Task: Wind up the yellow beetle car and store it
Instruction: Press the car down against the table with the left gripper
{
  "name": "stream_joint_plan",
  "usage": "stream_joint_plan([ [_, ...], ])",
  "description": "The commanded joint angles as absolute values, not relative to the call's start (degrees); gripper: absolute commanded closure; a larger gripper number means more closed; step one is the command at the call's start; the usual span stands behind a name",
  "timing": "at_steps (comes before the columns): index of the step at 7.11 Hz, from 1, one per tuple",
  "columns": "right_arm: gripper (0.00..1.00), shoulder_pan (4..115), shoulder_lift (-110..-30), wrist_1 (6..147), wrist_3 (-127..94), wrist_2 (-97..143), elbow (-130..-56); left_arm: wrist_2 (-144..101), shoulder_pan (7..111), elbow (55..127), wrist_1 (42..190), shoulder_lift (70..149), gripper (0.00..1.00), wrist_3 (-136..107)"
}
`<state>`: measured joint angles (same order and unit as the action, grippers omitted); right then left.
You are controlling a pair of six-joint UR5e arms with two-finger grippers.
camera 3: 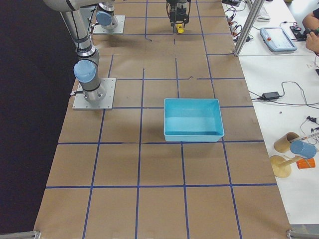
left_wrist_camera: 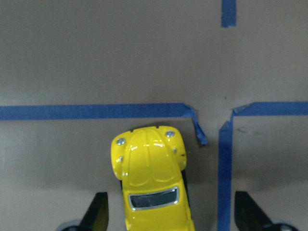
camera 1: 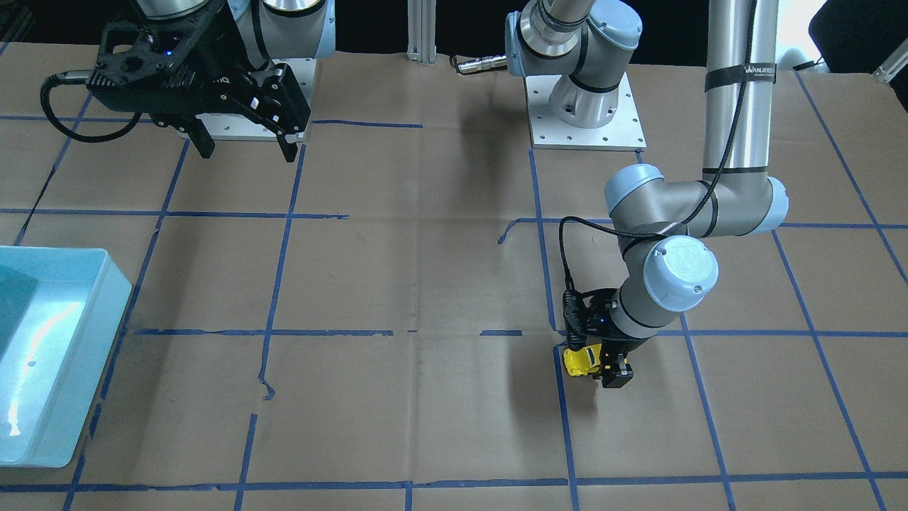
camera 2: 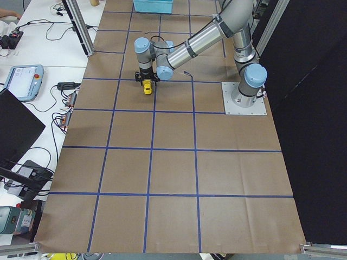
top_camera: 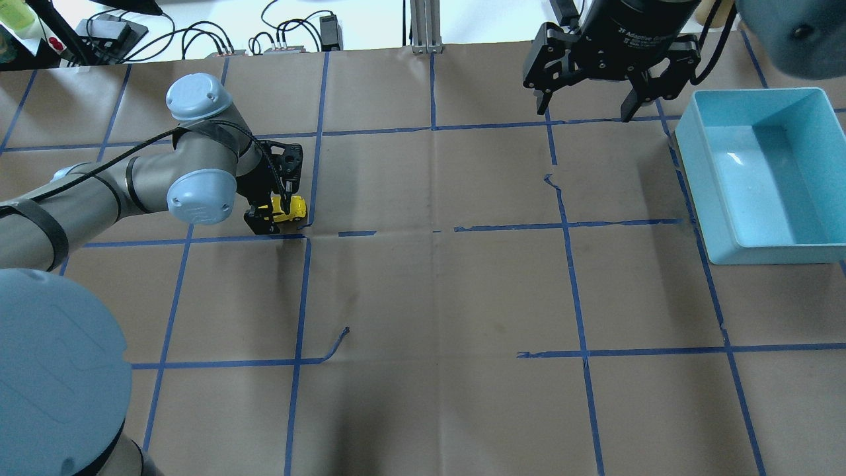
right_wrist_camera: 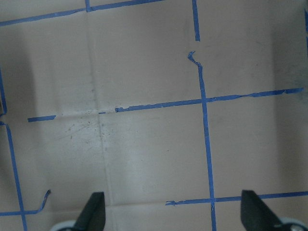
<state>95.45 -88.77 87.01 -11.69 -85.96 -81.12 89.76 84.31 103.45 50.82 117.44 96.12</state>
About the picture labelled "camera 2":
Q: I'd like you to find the orange adapter module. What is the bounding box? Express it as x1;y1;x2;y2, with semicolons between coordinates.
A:
59;112;72;130
65;92;77;108

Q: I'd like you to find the black power adapter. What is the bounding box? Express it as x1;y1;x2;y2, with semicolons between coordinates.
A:
57;82;76;90

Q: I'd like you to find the green device box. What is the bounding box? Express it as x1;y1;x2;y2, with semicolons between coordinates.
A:
1;206;36;235

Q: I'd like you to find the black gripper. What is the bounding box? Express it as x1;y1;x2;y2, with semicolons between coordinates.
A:
135;71;158;87

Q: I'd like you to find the teach pendant tablet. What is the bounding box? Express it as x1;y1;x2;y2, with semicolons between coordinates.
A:
4;64;44;101

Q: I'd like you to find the light blue plastic bin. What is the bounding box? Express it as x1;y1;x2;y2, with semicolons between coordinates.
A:
133;0;174;14

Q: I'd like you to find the brown paper table cover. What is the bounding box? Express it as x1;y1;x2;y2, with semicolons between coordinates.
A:
35;1;305;254

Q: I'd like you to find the person forearm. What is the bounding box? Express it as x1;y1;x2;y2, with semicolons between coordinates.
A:
0;8;22;20

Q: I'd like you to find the yellow beetle toy car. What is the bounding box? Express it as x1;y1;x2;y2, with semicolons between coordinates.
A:
142;80;152;95

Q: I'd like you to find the aluminium frame post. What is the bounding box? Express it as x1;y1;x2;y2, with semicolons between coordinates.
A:
62;0;94;57

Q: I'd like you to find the black hub box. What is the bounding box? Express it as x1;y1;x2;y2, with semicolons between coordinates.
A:
17;160;54;184

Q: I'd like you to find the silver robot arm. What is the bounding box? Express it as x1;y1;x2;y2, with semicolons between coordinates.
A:
134;0;267;108

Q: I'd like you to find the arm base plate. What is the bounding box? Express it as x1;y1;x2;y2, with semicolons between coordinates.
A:
221;82;267;116

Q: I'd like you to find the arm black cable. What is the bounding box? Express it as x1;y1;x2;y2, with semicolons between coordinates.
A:
150;35;177;54

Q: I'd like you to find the black monitor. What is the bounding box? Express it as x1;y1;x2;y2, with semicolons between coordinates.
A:
1;89;46;167

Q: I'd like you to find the black game controller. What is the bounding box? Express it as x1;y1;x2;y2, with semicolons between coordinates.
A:
1;30;24;50

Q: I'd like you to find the wooden cup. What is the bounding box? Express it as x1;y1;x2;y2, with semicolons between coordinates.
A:
89;0;100;7

